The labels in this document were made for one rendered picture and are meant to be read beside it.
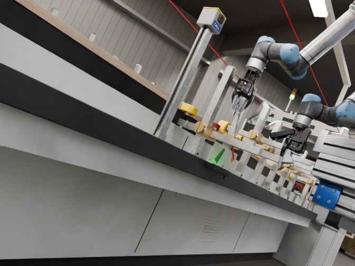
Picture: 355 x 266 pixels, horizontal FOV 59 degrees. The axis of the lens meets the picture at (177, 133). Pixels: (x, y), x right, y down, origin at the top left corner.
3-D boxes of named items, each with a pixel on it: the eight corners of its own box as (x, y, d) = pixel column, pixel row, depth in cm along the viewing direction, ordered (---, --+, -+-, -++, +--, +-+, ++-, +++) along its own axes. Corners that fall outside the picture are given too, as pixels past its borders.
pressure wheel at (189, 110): (186, 130, 153) (196, 109, 154) (190, 130, 145) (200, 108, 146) (171, 123, 152) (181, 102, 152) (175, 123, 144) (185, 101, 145)
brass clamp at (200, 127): (216, 142, 141) (220, 132, 142) (202, 134, 131) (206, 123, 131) (205, 138, 145) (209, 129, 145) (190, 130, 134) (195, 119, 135)
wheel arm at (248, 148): (259, 159, 124) (263, 149, 125) (256, 157, 122) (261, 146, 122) (179, 127, 151) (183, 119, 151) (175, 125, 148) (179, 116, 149)
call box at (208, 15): (218, 36, 118) (226, 18, 118) (209, 26, 113) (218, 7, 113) (204, 35, 122) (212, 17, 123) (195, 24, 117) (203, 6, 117)
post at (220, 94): (192, 167, 136) (237, 68, 138) (188, 165, 133) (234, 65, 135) (186, 164, 138) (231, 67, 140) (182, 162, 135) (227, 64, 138)
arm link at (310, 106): (326, 98, 140) (309, 91, 140) (317, 121, 139) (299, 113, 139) (318, 101, 148) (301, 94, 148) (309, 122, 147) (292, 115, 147)
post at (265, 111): (237, 186, 175) (271, 108, 178) (234, 184, 172) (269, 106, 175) (232, 183, 177) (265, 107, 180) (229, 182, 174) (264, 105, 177)
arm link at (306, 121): (293, 113, 142) (298, 119, 149) (290, 122, 142) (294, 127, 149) (310, 117, 138) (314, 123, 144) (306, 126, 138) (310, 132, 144)
